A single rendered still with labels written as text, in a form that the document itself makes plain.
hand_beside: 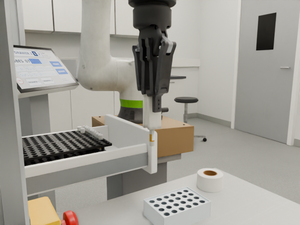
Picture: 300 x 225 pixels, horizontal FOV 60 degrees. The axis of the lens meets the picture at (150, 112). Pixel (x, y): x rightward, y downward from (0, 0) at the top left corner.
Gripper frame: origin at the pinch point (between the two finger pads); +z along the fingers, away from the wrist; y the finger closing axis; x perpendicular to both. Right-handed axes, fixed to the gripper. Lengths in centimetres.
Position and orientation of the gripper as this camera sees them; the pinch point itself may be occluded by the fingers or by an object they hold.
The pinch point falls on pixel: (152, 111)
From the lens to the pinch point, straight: 53.6
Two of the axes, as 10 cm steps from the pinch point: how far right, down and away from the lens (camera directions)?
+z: 0.0, 9.8, 1.8
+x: -8.6, 0.9, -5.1
